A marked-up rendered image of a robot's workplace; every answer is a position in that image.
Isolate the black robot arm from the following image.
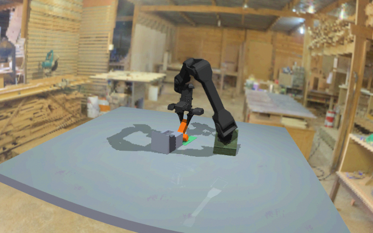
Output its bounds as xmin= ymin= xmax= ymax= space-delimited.
xmin=174 ymin=58 xmax=238 ymax=143

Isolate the orange l-shaped part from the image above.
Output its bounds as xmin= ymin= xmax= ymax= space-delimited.
xmin=178 ymin=119 xmax=189 ymax=141

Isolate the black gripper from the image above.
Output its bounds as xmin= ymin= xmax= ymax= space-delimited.
xmin=167 ymin=96 xmax=204 ymax=125

